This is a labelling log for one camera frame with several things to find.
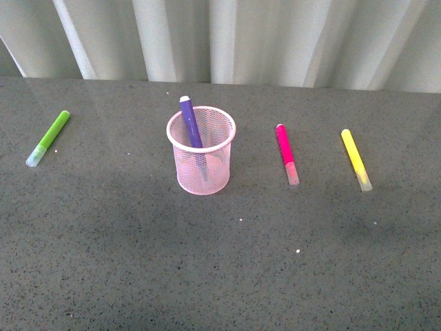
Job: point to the pink mesh pen cup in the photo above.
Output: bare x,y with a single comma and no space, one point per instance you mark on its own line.
217,130

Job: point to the pink highlighter pen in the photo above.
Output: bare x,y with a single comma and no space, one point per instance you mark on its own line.
287,156

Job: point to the green highlighter pen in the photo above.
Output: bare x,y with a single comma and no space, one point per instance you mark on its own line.
47,140

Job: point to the yellow highlighter pen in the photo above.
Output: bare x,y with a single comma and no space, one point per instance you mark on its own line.
356,161

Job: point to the purple highlighter pen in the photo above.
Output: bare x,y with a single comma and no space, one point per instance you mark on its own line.
187,110

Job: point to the white vertical blinds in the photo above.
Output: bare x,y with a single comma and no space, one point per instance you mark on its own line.
360,45

